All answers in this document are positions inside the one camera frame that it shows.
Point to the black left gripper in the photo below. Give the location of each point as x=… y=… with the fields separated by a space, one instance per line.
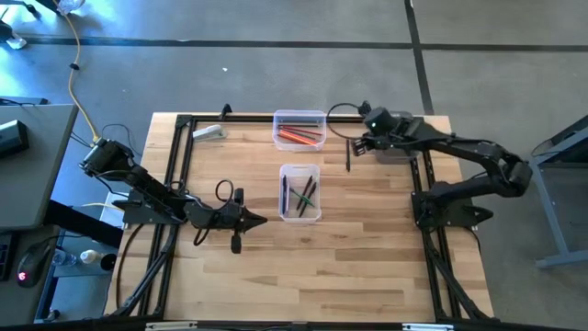
x=227 y=218

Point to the clear plastic bottle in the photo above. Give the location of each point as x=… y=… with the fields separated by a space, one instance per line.
x=64 y=258

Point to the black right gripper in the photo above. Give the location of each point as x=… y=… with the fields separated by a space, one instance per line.
x=377 y=142

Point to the black keyboard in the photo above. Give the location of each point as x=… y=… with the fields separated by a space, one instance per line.
x=4 y=255

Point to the clear narrow plastic bin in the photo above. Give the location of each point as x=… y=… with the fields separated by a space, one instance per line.
x=294 y=218

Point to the silver metal bracket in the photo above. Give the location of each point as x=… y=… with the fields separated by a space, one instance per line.
x=428 y=327
x=171 y=326

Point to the grey desk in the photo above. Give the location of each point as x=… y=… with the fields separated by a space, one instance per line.
x=27 y=184

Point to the grey stapler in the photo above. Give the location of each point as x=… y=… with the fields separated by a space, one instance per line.
x=209 y=133

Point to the black round cap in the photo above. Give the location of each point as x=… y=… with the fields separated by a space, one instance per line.
x=108 y=261

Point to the clear wide plastic bin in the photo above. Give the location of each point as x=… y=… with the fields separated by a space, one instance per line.
x=301 y=148

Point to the bright red pencil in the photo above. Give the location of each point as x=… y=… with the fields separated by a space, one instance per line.
x=294 y=134

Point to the green pen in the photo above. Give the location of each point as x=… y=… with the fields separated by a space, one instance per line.
x=294 y=190

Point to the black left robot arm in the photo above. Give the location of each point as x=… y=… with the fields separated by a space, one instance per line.
x=147 y=188

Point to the dark brown pencil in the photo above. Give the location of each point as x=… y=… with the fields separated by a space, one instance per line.
x=285 y=193

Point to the black desktop device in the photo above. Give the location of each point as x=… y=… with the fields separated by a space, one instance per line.
x=11 y=138

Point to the small white bottle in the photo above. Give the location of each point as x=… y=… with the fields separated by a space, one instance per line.
x=89 y=256

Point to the grey metal table leg frame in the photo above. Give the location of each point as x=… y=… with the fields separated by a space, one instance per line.
x=549 y=211

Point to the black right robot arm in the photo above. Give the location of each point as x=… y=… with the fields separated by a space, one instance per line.
x=459 y=147

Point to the smoky grey plastic bin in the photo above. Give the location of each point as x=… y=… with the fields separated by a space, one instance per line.
x=395 y=158

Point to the black computer mouse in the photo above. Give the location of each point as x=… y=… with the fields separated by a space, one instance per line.
x=34 y=264

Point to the black pen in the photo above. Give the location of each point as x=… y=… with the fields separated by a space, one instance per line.
x=308 y=199
x=347 y=156

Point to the dark red pencil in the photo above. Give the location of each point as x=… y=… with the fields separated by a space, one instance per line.
x=305 y=131

